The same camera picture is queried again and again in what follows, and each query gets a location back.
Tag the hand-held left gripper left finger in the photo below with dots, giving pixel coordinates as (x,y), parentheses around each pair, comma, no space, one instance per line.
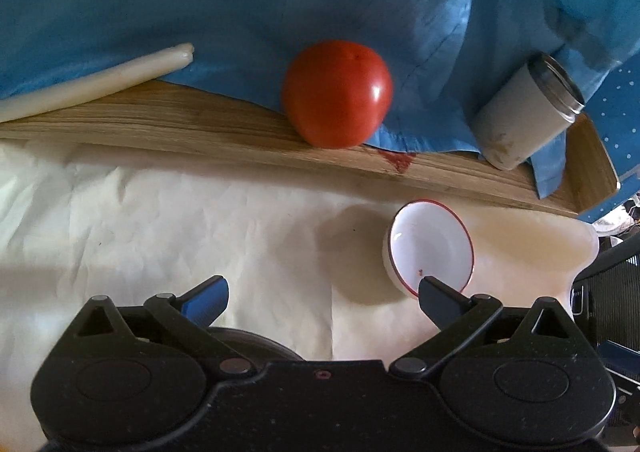
(207,302)

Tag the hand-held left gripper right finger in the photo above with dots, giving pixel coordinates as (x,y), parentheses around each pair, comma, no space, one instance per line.
(440,302)

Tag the white bowl with red rim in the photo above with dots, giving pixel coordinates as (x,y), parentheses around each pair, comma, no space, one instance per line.
(430,242)

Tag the cream paper sheet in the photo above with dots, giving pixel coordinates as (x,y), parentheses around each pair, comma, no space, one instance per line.
(150,232)

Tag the black mesh chair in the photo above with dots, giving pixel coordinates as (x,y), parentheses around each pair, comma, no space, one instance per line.
(615,297)

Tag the wooden tray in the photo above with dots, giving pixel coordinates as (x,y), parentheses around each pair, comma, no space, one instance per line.
(150,122)

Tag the white tumbler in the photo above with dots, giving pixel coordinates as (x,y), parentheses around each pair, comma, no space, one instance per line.
(520,117)

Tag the red tomato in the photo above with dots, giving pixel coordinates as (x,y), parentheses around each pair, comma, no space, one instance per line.
(335,92)

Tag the white candle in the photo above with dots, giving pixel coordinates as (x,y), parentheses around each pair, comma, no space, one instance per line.
(100,80)

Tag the blue dotted cloth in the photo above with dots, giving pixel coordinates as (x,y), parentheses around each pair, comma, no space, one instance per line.
(620,122)

